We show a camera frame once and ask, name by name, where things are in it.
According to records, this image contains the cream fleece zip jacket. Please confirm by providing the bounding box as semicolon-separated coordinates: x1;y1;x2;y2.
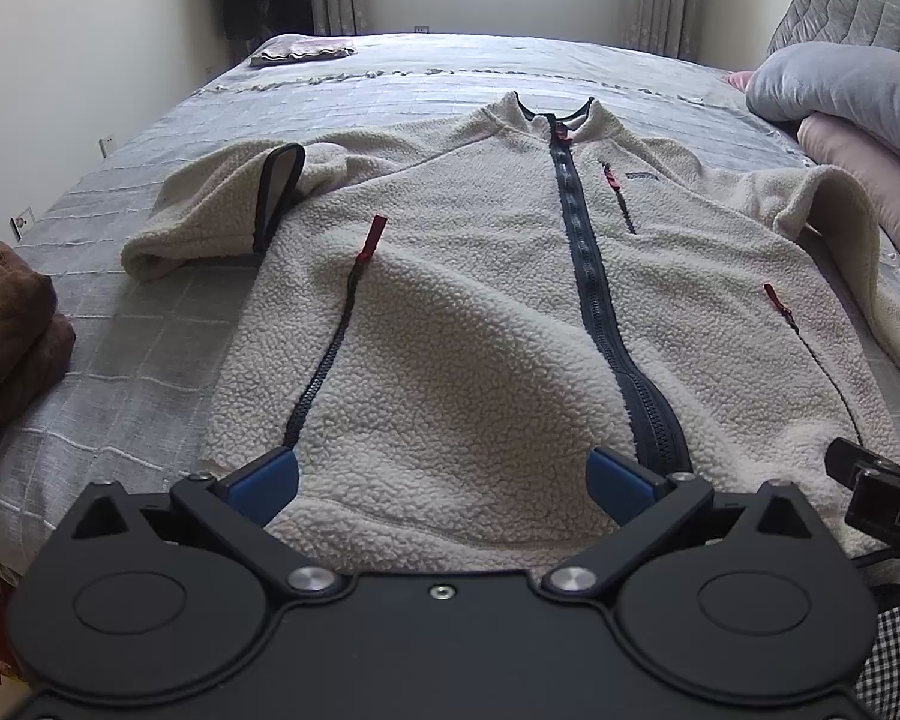
121;94;900;571

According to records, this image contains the grey checked bedspread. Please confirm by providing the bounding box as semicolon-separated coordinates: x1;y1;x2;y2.
0;34;900;572

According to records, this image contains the brown folded garment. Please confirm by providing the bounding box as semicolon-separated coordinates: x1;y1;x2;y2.
0;242;76;434

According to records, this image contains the pink pillow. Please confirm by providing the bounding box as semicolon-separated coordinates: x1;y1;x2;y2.
797;112;900;252

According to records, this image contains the grey blue plush pillow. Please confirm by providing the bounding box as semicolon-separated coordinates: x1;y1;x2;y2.
746;43;900;157

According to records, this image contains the folded mauve cloth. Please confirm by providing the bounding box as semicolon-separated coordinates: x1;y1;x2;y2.
250;34;354;68

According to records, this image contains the grey quilted headboard cushion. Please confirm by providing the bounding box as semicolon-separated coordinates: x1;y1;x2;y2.
767;0;900;54

